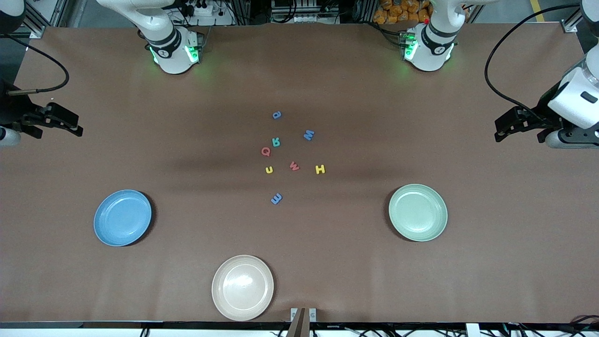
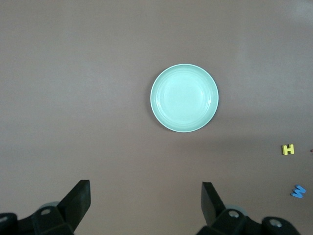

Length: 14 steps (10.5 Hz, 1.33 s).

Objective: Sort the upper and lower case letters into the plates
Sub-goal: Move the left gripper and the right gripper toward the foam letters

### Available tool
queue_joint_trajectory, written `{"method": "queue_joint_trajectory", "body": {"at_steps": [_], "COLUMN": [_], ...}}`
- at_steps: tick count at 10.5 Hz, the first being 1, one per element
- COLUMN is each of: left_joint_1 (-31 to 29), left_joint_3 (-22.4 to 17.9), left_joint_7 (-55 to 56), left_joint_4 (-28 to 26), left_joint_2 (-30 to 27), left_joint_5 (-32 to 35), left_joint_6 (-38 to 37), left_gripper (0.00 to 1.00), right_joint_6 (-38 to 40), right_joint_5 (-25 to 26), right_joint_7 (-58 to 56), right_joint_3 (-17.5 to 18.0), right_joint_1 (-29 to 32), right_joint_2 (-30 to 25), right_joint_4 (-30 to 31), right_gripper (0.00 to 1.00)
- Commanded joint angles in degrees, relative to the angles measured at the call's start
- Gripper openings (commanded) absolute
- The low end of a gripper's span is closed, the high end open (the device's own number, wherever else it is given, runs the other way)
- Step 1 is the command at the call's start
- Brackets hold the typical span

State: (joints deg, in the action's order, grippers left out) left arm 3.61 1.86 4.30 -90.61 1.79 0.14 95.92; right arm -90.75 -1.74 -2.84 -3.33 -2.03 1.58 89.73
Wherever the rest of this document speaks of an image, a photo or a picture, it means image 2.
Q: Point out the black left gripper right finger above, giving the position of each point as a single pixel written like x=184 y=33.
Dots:
x=215 y=210

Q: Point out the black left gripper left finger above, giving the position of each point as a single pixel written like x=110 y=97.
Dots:
x=73 y=203

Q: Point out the blue capital letter W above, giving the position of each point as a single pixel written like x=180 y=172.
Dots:
x=298 y=191

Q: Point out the yellow letter H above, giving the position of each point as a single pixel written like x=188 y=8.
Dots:
x=288 y=149

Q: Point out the green plate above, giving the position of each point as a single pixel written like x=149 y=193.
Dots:
x=184 y=98

